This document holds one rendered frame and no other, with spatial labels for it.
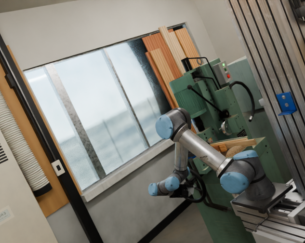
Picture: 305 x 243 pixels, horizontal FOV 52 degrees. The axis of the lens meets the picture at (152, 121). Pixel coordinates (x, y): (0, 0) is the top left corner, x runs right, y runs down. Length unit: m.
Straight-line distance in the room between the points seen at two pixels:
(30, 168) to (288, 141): 2.01
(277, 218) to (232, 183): 0.28
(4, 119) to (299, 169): 2.19
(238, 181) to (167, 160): 2.38
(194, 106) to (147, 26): 2.08
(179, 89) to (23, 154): 1.40
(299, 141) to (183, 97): 0.99
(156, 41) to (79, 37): 1.04
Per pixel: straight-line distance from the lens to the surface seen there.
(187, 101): 2.25
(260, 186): 1.63
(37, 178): 2.80
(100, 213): 3.26
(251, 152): 1.59
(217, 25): 4.85
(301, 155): 1.58
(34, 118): 2.95
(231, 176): 1.46
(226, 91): 2.37
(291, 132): 1.54
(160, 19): 4.35
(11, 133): 2.78
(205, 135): 2.34
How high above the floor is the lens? 1.55
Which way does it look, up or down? 6 degrees down
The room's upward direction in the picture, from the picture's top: 24 degrees counter-clockwise
